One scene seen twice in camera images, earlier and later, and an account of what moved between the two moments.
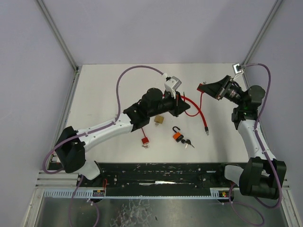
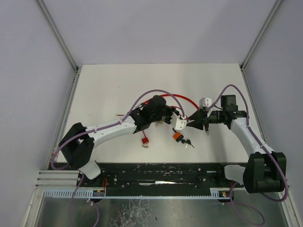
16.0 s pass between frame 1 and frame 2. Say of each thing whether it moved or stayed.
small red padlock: stayed
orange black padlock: stayed
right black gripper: moved
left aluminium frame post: stayed
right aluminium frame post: stayed
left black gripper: moved
